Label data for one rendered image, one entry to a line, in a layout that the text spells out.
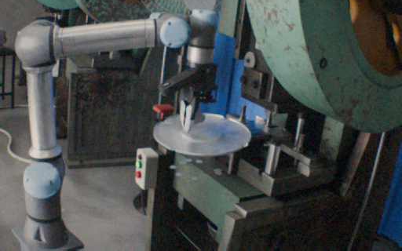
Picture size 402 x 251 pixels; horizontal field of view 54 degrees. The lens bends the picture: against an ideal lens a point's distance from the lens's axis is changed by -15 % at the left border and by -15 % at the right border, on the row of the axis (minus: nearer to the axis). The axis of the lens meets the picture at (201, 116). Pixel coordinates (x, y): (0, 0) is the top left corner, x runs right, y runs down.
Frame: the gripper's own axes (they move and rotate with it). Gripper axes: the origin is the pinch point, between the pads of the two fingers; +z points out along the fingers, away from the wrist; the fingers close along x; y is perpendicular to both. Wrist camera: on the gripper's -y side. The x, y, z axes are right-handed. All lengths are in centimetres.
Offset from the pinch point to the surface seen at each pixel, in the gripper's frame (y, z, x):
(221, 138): 8.7, 1.2, -6.8
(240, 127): 18.4, 0.0, -2.4
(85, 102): 17, 37, 153
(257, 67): 24.5, -18.6, 1.0
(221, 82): 143, 35, 189
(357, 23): 23, -40, -40
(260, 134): 24.1, 1.6, -5.7
